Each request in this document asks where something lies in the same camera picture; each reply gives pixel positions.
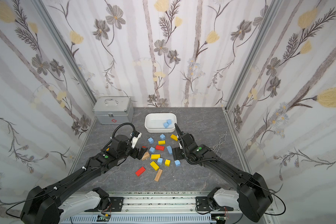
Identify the white vented cable duct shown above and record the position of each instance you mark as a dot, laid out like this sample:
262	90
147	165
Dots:
140	219

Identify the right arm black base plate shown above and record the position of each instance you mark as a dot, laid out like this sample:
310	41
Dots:
205	205

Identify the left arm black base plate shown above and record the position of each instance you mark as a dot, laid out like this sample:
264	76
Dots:
114	203

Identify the red long block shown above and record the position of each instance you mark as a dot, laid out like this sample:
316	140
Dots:
140	171

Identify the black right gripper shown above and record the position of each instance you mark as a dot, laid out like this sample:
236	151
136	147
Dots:
183	140

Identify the natural wood long block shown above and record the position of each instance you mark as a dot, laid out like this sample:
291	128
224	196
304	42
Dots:
158	175

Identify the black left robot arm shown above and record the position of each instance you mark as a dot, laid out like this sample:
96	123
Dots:
52	204

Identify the white plastic tub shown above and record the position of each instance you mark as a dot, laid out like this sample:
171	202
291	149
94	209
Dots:
154	122

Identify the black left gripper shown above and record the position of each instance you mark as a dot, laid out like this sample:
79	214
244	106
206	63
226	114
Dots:
136	151

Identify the silver first aid case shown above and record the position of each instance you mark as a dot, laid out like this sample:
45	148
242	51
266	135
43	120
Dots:
113	110

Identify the yellow small block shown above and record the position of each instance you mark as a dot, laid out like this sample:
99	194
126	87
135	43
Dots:
162	142

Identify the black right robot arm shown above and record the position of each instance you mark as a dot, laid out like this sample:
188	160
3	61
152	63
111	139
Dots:
252	196

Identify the yellow long block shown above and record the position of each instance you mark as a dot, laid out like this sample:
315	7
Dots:
154	166

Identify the red rectangular block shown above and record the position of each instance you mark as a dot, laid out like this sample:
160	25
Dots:
160	147

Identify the yellow rectangular block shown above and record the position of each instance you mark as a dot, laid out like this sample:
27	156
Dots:
174	137

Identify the yellow cube block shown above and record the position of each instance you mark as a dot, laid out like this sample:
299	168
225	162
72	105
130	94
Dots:
167	162

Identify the long light blue block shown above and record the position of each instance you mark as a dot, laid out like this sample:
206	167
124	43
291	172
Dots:
169	149

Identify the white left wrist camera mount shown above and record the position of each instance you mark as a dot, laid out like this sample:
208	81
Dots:
135	136

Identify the yellow flat block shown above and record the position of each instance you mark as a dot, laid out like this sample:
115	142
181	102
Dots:
155	156

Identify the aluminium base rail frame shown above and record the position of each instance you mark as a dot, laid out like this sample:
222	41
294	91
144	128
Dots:
157	202

